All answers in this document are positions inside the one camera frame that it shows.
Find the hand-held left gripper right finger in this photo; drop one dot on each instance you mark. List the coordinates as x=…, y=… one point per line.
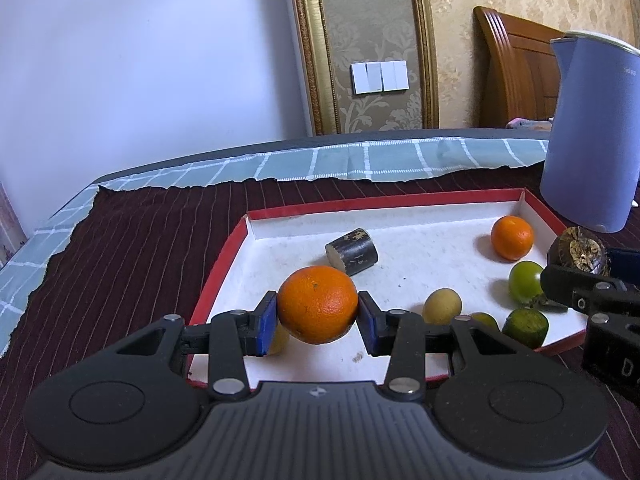
x=367, y=322

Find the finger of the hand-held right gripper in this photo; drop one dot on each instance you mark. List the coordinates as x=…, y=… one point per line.
x=625, y=262
x=575, y=290

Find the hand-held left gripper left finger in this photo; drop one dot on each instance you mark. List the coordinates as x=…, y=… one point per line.
x=266, y=322

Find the brown longan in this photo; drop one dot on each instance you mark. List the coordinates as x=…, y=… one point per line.
x=442, y=305
x=281, y=342

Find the brown dried mangosteen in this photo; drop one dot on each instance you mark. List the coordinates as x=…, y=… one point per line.
x=580, y=250

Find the green tomato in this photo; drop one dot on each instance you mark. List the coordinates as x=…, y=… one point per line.
x=525, y=282

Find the orange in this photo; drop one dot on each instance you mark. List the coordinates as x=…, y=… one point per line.
x=317, y=305
x=512, y=237

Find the cut green citrus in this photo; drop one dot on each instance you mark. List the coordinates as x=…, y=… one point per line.
x=525, y=327

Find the small dark sugarcane piece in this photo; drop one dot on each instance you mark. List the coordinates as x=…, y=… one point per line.
x=352, y=252

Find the red cardboard box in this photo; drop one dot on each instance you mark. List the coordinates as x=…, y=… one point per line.
x=425, y=250

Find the small yellow-green tomato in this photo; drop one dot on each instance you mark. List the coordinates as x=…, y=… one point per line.
x=485, y=321

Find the blue electric kettle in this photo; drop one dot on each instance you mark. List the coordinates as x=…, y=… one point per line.
x=590, y=150

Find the blue checked sheet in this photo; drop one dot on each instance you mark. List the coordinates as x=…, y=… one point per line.
x=350, y=160

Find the pink bed sheet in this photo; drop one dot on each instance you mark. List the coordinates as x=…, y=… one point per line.
x=525, y=123

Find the brown wooden headboard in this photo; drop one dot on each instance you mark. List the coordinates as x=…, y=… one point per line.
x=515, y=75

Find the pink patterned curtain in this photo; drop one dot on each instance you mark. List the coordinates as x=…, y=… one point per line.
x=7, y=230

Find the white wall light switch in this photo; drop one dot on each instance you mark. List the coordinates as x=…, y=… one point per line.
x=379, y=77

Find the gold ornate wall frame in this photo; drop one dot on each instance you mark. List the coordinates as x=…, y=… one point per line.
x=307, y=35

